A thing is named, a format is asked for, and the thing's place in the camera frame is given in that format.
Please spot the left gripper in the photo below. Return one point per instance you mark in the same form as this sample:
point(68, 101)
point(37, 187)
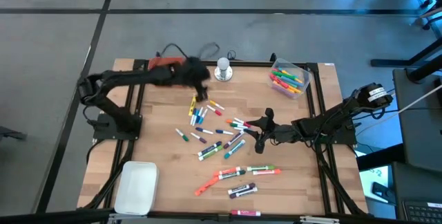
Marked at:
point(193, 73)

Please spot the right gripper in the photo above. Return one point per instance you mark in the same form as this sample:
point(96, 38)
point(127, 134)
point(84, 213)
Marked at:
point(279, 132)

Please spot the yellow highlighter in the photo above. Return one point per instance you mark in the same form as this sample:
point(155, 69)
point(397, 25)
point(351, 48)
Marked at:
point(297, 78)
point(291, 88)
point(192, 107)

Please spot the teal Expo marker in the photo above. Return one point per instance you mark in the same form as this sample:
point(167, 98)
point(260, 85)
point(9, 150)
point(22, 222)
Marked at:
point(235, 148)

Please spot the orange Expo marker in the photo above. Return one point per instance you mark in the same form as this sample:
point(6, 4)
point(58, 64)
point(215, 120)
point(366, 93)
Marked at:
point(227, 171)
point(266, 172)

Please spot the purple highlighter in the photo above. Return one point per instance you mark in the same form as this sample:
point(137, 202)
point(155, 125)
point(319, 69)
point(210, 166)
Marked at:
point(281, 92)

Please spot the pink highlighter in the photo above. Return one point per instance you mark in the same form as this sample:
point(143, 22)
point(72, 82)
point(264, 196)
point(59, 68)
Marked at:
point(276, 79)
point(285, 85)

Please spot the dark green Expo marker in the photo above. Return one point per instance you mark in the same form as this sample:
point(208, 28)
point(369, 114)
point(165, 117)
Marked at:
point(232, 174)

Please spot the blue Expo marker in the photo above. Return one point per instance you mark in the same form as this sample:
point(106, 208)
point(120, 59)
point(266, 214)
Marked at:
point(209, 148)

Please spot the green highlighter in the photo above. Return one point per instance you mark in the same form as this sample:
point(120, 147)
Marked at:
point(281, 74)

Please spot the orange Sharpie highlighter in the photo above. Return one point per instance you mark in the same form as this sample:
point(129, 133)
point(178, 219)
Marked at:
point(206, 186)

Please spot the white plastic bin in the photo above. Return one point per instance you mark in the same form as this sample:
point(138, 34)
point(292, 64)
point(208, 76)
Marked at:
point(136, 187)

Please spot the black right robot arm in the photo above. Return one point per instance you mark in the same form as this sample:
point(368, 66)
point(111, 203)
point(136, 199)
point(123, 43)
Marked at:
point(331, 117)

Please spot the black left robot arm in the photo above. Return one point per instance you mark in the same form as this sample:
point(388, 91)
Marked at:
point(114, 89)

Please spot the red cap mini marker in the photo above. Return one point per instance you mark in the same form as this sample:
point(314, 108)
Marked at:
point(243, 122)
point(214, 110)

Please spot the white bulb lamp metal base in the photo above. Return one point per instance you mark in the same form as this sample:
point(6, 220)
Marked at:
point(223, 67)

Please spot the purple cap mini marker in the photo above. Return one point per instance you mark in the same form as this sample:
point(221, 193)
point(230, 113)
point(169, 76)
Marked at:
point(199, 137)

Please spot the orange plastic bin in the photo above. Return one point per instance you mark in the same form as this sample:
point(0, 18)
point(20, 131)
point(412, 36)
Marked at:
point(162, 61)

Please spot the clear plastic container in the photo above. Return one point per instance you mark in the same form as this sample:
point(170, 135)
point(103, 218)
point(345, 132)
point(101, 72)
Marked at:
point(306, 79)

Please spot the pink marker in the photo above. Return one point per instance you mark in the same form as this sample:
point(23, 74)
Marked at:
point(246, 213)

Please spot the white paper sheet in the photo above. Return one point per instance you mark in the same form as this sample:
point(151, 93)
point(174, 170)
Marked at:
point(367, 179)

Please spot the black phone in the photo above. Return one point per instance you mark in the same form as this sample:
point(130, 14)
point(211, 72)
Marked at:
point(383, 191)

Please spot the black desk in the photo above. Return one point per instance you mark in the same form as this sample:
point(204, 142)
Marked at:
point(418, 120)

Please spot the black desk leg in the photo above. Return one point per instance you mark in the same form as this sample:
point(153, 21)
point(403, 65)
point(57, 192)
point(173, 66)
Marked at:
point(407, 56)

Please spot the black keyboard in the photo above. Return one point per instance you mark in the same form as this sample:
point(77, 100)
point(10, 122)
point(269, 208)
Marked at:
point(424, 212)

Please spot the black floor stand foot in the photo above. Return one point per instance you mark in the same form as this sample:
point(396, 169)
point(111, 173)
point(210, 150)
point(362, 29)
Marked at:
point(12, 134)

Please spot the black office chair base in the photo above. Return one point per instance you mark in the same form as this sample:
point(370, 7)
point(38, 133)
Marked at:
point(433, 6)

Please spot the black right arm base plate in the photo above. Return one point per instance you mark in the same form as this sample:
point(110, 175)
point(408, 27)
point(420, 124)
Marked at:
point(336, 137)

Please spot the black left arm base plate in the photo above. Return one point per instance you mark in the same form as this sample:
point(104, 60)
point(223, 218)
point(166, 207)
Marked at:
point(103, 132)

